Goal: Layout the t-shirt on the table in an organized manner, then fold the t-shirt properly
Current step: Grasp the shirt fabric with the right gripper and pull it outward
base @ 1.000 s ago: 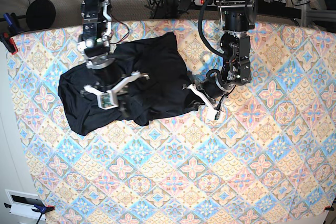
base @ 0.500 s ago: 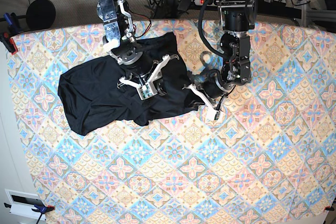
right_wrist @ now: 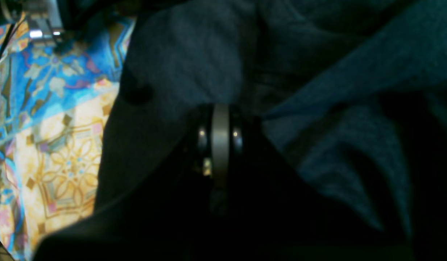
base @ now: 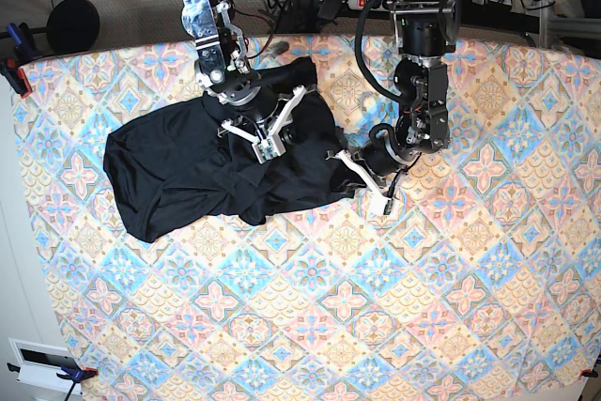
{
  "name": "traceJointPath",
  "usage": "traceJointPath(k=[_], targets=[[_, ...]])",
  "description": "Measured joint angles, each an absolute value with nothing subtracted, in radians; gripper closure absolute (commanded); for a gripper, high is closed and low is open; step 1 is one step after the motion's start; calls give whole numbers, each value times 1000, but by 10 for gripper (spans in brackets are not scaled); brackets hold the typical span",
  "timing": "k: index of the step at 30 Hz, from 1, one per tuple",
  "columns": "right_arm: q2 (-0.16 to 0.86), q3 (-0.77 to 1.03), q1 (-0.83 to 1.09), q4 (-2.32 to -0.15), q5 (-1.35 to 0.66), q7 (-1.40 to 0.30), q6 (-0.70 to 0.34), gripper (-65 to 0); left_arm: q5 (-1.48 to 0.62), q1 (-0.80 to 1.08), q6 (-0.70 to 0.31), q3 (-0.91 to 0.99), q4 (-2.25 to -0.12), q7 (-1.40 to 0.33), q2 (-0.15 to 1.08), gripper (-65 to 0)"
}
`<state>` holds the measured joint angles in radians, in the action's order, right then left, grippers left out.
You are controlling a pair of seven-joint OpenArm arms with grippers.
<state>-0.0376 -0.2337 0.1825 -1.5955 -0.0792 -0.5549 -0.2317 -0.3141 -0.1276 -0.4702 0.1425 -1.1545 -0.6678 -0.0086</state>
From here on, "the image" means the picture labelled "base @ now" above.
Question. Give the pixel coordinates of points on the red black clamp left edge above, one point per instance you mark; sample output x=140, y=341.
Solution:
x=15, y=77

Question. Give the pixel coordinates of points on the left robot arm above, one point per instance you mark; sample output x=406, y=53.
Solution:
x=424, y=32

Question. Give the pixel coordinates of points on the black t-shirt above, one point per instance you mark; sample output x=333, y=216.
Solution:
x=170, y=168

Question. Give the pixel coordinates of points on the patterned tablecloth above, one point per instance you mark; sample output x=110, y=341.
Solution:
x=483, y=283

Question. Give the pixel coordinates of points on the blue clamp lower left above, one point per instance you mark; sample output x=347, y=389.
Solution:
x=65, y=380

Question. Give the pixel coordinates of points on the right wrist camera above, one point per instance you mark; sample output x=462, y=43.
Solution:
x=269, y=148

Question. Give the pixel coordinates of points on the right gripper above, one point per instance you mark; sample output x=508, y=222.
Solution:
x=260, y=112

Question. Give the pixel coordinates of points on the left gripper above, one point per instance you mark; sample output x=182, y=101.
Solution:
x=375, y=167

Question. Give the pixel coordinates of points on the white power strip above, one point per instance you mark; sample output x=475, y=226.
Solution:
x=356, y=5

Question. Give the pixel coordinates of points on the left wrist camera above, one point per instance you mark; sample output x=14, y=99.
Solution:
x=382, y=204

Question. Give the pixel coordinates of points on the blue clamp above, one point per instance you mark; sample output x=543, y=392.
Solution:
x=65, y=380
x=25, y=46

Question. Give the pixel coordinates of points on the white floor outlet box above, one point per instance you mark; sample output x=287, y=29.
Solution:
x=40, y=363

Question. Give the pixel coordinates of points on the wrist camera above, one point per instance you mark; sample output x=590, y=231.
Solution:
x=382, y=204
x=269, y=148

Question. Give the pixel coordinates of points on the black round stool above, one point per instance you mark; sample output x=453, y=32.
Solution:
x=73, y=27

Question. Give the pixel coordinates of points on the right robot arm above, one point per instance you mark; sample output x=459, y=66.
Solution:
x=222, y=54

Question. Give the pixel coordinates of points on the blue clamp upper left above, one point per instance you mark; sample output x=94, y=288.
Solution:
x=25, y=46

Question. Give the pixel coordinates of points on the red clamp lower right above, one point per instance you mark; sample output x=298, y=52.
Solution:
x=589, y=373

